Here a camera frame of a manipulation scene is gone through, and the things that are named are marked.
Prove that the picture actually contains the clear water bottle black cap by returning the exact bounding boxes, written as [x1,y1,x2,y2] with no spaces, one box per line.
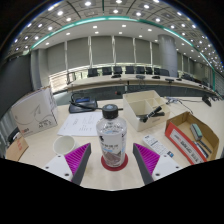
[95,103,128,168]

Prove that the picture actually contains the round ceiling lights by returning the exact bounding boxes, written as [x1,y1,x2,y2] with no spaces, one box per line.
[11,0,224,74]

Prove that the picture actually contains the white desk organizer box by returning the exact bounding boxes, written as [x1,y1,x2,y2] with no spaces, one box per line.
[122,89,172,133]

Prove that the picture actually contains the large white paper carton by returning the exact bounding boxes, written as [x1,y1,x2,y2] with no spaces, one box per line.
[10,86,59,138]

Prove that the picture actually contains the black desk microphone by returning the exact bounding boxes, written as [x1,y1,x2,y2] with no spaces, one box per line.
[201,94,213,108]

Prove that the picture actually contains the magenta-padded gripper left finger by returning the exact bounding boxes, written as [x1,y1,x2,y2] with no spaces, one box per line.
[43,142,92,186]

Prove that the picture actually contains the row of black office chairs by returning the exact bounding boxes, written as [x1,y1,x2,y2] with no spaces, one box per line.
[87,65,171,78]

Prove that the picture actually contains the flat brown cardboard sheet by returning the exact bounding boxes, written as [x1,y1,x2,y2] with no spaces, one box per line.
[4,134,30,163]

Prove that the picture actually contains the flat round red coaster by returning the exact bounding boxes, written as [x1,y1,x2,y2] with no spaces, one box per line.
[100,152,129,172]

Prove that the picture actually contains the black desk conference console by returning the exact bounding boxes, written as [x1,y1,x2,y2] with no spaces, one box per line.
[68,95,99,114]

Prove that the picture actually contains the black electronic device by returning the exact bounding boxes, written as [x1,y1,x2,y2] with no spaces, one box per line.
[7,126,21,144]

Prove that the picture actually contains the white mug yellow handle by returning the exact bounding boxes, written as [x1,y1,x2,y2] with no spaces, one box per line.
[52,135,78,156]

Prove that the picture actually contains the brown cardboard box red label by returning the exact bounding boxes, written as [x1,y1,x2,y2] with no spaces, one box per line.
[164,111,220,166]

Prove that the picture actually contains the long curved conference desk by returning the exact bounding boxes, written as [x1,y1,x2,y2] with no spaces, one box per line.
[64,73,218,101]

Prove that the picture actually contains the grey-green eraser block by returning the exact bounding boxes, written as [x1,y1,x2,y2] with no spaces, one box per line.
[189,123,203,142]

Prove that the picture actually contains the white printed paper sheet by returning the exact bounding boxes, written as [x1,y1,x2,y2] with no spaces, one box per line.
[56,111,104,138]

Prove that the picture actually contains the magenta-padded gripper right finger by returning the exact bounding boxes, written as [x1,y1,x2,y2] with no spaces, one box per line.
[132,142,183,186]

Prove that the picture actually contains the black marker pen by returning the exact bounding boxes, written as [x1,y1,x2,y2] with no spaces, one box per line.
[139,105,166,124]

